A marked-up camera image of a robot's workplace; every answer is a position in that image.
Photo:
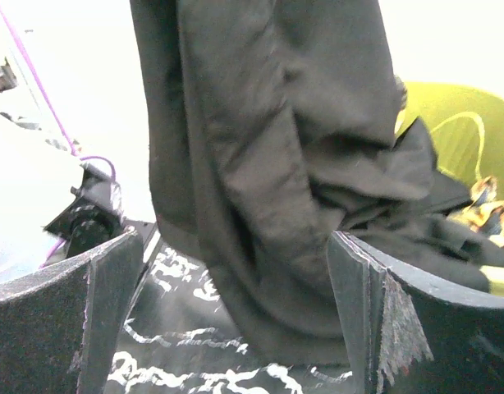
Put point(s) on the black shirt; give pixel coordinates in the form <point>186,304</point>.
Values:
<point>272,124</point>

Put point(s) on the yellow plaid shirt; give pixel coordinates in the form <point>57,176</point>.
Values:
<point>485,214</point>

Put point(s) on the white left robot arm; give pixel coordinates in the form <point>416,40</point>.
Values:
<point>48,197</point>

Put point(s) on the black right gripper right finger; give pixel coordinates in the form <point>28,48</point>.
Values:
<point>409,331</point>

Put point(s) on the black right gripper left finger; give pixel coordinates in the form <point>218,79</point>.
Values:
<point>59,325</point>

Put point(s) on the green plastic basket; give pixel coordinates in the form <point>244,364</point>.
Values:
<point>466,127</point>

